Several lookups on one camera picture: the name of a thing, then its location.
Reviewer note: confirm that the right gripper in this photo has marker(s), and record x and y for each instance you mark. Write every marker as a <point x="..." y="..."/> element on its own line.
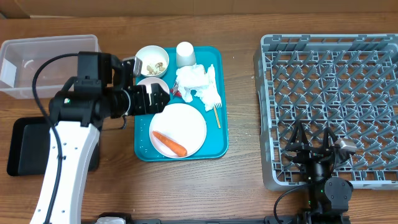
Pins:
<point x="309" y="152"/>

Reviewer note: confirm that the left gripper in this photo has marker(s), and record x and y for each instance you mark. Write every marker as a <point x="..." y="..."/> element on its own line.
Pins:
<point x="141" y="106"/>

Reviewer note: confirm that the white bowl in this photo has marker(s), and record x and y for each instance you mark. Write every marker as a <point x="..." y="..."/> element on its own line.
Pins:
<point x="154" y="80"/>
<point x="155" y="61"/>

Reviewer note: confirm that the white round plate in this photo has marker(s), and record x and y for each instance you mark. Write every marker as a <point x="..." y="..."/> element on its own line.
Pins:
<point x="181" y="123"/>

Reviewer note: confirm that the orange carrot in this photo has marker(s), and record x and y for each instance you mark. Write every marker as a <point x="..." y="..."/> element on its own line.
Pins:
<point x="172" y="145"/>

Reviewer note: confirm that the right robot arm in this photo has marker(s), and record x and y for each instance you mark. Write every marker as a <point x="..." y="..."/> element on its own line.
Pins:
<point x="328" y="196"/>

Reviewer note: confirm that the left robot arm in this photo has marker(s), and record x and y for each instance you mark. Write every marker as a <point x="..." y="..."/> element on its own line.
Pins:
<point x="103" y="88"/>

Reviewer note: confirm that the grey dishwasher rack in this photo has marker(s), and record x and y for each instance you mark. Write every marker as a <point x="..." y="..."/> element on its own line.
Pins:
<point x="346" y="82"/>

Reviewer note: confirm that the red wrapper scrap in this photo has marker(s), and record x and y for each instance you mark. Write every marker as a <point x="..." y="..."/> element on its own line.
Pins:
<point x="174" y="90"/>

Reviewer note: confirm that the crumpled white napkin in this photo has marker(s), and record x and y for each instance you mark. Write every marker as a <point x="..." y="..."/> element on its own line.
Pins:
<point x="195" y="81"/>

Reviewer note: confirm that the white paper cup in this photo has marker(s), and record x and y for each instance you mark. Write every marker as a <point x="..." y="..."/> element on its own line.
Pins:
<point x="185" y="55"/>

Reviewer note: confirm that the teal serving tray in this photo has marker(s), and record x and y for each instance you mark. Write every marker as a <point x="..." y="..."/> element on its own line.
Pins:
<point x="217" y="140"/>

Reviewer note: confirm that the black tray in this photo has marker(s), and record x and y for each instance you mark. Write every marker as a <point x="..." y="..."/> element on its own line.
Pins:
<point x="38" y="148"/>

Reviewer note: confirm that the clear plastic bin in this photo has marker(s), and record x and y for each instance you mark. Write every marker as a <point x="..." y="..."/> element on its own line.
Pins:
<point x="21" y="58"/>

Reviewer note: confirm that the wooden handled fork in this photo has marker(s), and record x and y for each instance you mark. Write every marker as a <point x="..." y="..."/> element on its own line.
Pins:
<point x="217" y="116"/>

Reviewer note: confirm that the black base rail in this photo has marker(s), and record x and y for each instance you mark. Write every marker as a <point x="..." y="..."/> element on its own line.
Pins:
<point x="127" y="219"/>

